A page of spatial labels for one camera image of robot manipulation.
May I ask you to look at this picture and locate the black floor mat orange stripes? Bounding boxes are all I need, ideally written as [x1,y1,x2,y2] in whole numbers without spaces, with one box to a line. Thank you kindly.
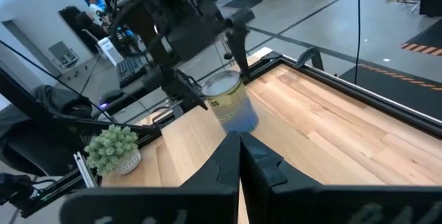
[340,63,442,121]
[400,19,442,57]

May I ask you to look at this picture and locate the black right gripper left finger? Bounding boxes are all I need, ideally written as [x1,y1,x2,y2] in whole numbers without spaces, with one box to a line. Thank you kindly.
[60,130,241,224]

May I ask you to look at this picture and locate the thin black cable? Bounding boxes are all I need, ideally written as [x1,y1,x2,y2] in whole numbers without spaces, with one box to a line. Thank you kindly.
[0,39,115,124]

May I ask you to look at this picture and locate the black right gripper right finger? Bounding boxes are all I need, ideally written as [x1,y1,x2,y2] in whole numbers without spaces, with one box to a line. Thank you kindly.
[240,131,442,224]

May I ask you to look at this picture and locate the white paper box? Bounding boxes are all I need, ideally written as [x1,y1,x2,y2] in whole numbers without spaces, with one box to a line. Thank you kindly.
[97,37,124,67]

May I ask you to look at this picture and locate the black hanging cable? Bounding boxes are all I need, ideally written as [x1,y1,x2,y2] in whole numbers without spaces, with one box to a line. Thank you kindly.
[354,0,362,75]

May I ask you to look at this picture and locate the black computer mouse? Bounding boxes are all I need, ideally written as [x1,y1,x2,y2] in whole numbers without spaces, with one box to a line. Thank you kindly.
[99,88,125,110]

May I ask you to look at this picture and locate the black office chair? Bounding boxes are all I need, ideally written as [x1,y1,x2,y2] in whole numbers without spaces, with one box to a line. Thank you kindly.
[0,84,95,177]

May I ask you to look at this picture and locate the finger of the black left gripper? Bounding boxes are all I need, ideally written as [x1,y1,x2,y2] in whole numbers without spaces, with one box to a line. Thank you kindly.
[226,26,251,82]
[143,65,210,111]

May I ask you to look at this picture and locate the white metal strip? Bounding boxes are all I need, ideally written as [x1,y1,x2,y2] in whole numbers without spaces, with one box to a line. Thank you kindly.
[73,151,99,189]

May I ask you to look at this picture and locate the black table edge frame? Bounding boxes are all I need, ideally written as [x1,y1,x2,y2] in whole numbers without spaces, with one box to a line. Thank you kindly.
[20,49,442,218]

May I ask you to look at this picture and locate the black frame bracket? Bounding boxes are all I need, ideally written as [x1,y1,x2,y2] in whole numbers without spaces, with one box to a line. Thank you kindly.
[296,46,325,71]

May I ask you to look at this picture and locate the black keyboard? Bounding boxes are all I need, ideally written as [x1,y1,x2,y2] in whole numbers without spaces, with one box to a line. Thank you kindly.
[115,56,148,88]

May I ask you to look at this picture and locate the green plant in white pot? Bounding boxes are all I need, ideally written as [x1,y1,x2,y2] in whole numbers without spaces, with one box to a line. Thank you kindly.
[84,124,142,176]

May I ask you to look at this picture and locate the plain black floor mat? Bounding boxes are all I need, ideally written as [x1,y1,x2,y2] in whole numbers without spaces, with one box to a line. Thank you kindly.
[222,0,263,10]

